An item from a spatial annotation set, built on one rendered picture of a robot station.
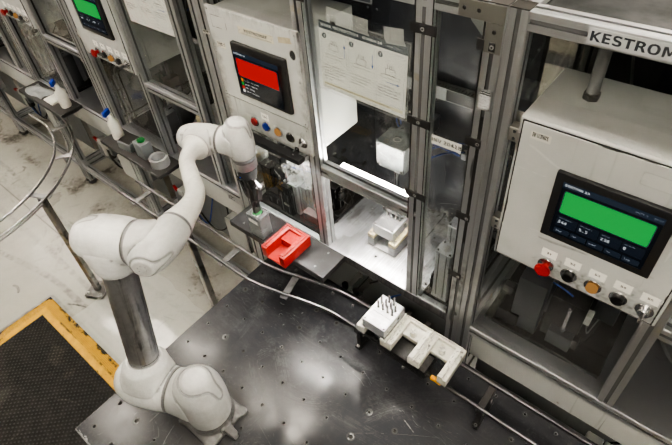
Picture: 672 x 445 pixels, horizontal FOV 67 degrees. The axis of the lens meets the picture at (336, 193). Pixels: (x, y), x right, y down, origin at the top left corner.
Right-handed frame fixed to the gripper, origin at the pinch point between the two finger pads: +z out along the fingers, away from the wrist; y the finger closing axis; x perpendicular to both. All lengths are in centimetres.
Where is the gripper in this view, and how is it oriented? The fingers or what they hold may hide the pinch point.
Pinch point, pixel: (255, 205)
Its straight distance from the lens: 208.7
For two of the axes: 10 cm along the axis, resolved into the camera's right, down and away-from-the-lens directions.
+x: -6.3, 5.6, -5.4
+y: -7.7, -3.9, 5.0
